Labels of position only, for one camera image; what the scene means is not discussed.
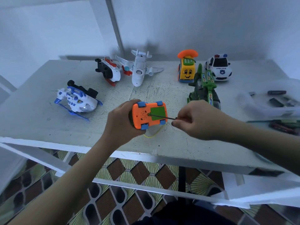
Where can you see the white orange battery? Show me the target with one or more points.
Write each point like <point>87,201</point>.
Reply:
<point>252,94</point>

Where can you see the person's right hand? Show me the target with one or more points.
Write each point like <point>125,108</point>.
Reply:
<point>204,121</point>

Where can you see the green orange toy car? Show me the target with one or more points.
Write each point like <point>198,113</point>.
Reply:
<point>147,114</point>

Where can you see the dark green toy helicopter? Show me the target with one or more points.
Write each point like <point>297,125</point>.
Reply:
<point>204,89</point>

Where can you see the white grey battery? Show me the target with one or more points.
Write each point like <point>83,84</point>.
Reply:
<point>290,100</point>

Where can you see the person's right forearm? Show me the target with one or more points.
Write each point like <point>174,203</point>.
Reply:
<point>272,140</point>

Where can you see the person's left hand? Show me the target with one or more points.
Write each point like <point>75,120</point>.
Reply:
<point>119,126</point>

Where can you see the white blue toy vehicle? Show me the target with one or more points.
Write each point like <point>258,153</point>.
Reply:
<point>77,98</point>

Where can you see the black red battery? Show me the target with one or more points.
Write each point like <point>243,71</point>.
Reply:
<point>276,92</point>

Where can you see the black white toy car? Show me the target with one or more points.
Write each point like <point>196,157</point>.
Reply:
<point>219,68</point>

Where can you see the red white toy vehicle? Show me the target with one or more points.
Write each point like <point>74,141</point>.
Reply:
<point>108,71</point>

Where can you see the clear plastic container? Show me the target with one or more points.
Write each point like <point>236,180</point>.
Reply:
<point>272,100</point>

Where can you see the person's left forearm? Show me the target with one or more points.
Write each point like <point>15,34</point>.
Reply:
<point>65,185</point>

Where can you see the pile of batteries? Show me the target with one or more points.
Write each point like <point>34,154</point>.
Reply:
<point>283,126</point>

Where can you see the white toy airplane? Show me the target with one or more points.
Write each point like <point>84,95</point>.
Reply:
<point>138,70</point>

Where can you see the yellow orange toy car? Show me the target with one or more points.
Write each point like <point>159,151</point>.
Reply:
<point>186,70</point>

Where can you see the red screwdriver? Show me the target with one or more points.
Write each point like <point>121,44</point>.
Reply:
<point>168,118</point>

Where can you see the person's dark trousers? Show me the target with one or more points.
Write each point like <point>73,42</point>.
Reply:
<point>187,215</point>

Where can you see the teal container lid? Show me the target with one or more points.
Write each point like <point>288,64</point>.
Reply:
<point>281,124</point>

